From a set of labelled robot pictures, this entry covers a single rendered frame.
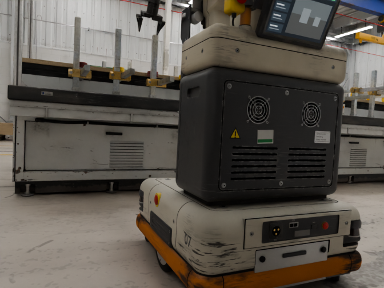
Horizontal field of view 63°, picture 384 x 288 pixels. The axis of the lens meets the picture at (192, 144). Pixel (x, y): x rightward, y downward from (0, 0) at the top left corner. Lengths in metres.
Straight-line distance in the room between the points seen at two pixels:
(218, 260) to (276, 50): 0.63
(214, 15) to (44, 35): 8.32
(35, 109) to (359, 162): 3.20
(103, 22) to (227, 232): 9.16
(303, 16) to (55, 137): 1.78
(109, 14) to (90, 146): 7.72
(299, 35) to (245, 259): 0.68
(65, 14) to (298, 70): 8.91
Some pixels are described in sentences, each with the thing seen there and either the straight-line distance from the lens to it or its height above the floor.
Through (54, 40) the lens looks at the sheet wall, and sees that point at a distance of 9.51.
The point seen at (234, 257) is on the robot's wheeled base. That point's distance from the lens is 0.90.
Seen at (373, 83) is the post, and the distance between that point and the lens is 3.59.
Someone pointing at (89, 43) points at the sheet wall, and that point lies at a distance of 9.54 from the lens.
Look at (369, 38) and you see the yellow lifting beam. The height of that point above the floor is 2.61.
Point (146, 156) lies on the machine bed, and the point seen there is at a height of 0.27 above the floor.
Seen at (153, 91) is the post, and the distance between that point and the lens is 2.19.
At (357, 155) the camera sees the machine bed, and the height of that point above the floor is 0.31.
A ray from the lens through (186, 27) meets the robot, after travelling 1.49.
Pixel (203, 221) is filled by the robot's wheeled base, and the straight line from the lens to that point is 0.86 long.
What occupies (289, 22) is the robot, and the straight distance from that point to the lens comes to 1.03.
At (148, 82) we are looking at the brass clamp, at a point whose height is 0.80.
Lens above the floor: 0.51
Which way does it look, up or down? 3 degrees down
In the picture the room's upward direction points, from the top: 3 degrees clockwise
